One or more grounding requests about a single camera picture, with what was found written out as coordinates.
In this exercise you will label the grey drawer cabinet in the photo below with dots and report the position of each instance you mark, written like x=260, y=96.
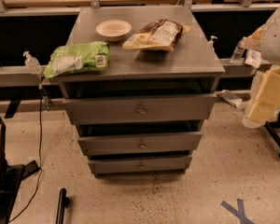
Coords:
x=192, y=68

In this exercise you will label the grey bottom drawer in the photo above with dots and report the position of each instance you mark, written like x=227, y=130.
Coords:
x=136, y=165

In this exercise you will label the clear sanitizer pump bottle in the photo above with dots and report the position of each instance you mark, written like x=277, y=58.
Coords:
x=32, y=63

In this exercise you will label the green chip bag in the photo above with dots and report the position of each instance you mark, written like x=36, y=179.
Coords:
x=77, y=58

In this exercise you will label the black monitor stand left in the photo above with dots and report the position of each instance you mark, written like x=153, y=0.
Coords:
x=11, y=177

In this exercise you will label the clear water bottle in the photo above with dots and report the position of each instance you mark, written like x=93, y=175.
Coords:
x=238, y=51

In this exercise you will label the black tube on floor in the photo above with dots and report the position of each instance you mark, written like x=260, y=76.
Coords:
x=62, y=204

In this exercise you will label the grey top drawer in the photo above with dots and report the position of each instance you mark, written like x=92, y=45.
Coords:
x=139, y=109

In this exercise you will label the white paper bowl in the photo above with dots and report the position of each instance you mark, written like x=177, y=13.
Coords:
x=113, y=30

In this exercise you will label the small white pump bottle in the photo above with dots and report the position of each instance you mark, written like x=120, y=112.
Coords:
x=211, y=42

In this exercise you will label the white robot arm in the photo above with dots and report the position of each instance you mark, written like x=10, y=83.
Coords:
x=265, y=88

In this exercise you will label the white wipes packet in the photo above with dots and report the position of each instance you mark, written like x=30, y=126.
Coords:
x=253, y=58

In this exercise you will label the grey middle drawer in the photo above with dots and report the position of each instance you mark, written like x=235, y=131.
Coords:
x=139, y=143

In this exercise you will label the brown yellow snack bag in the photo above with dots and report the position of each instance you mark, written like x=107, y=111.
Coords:
x=157, y=35

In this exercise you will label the folded cloth on ledge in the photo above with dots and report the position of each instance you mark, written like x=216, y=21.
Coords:
x=230, y=98

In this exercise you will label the grey drawer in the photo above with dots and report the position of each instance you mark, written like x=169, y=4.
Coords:
x=136, y=165
x=139, y=143
x=139, y=109

